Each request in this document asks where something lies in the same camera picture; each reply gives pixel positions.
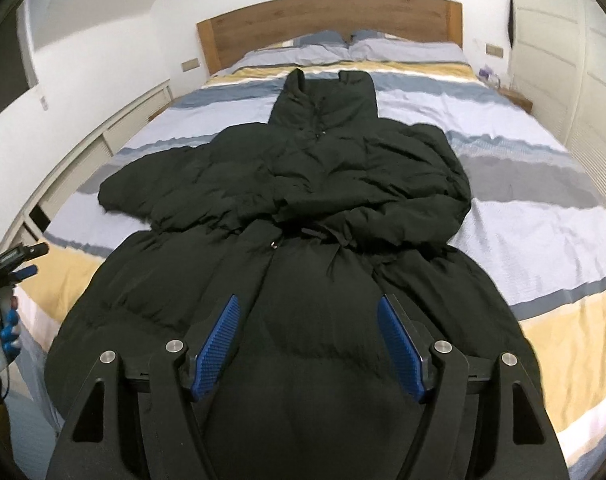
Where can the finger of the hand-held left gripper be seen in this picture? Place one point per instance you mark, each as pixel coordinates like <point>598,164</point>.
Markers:
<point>27,272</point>

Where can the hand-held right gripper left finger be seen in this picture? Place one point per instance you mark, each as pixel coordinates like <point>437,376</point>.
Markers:
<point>217,347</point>

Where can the black puffer coat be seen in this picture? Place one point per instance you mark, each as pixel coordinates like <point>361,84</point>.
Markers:
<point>308,185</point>

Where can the white wardrobe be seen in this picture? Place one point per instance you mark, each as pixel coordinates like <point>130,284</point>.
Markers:
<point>573,60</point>

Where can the person's left hand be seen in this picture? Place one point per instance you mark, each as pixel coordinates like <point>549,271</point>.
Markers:
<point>3,332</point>

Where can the white slatted cabinet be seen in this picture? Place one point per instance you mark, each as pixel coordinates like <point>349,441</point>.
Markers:
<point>108,135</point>

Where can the striped duvet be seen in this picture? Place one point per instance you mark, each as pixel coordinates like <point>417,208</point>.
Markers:
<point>533,210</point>

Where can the wooden nightstand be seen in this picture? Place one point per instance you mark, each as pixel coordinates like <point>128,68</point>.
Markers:
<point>519,100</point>

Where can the striped pillow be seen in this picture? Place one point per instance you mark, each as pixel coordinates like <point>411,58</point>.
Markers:
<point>408,50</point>
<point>303,52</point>

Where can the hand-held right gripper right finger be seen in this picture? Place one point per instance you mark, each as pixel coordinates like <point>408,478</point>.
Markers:
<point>400,350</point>

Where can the purple item on nightstand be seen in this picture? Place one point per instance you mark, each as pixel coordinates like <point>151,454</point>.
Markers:
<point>489,74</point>

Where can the wall switch plate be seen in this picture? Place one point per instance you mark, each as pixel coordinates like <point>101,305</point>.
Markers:
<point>190,64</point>
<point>494,50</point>

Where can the wooden headboard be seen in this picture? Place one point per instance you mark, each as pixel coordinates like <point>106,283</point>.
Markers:
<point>333,20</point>

